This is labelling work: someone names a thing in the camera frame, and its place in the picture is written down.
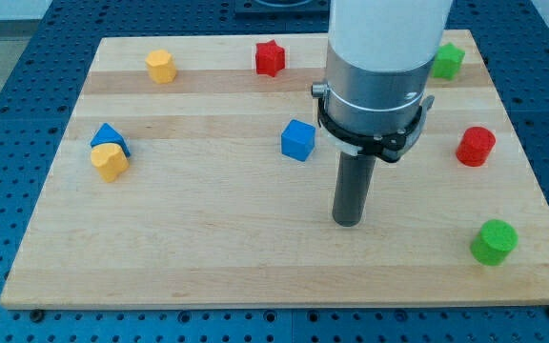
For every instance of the green cylinder block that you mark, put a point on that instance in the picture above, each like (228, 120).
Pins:
(494, 242)

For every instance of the red star block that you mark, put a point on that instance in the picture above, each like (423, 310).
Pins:
(270, 58)

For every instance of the yellow hexagon block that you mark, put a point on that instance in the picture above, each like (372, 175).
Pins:
(161, 67)

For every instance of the black clamp ring mount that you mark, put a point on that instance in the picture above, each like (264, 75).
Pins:
(356, 131)

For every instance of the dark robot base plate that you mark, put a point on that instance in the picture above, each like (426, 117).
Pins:
(253, 8)

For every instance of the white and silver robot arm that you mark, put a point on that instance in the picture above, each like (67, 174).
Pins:
(371, 102)

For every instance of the blue triangle block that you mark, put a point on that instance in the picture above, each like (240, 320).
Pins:
(108, 134)

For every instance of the blue cube block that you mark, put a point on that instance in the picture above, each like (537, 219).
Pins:
(298, 140)

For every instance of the red cylinder block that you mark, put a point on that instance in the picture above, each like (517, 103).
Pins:
(475, 146)

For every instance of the yellow heart block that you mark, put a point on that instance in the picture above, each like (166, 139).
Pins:
(109, 160)

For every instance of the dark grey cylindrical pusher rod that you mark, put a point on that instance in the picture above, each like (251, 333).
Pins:
(353, 181)

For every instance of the light wooden board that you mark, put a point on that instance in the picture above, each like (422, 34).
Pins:
(210, 214)

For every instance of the green star block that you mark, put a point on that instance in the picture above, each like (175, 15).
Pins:
(448, 61)

